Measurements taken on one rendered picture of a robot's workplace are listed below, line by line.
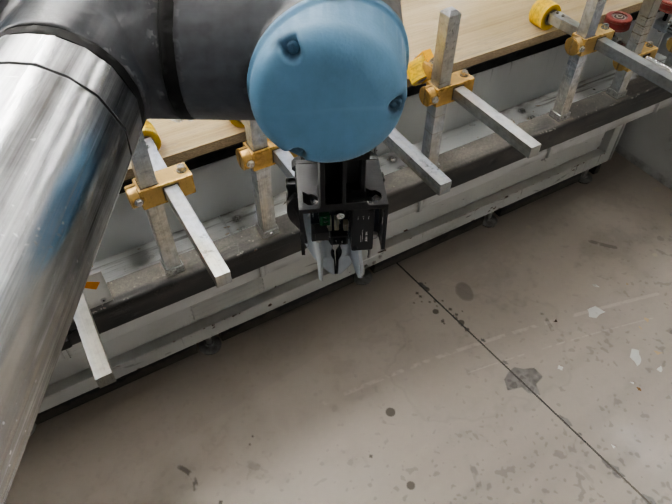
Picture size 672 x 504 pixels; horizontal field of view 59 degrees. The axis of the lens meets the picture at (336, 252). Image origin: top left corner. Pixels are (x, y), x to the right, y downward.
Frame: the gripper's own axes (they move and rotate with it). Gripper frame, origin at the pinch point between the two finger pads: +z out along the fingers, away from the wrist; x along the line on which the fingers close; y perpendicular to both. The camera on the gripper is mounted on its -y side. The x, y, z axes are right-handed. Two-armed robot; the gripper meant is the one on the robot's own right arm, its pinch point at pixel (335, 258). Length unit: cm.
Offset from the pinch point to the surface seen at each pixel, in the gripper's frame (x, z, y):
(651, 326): 123, 132, -74
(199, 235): -22, 36, -40
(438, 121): 35, 45, -86
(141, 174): -34, 31, -54
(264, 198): -11, 49, -65
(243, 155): -14, 35, -64
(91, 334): -43, 46, -27
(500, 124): 45, 36, -70
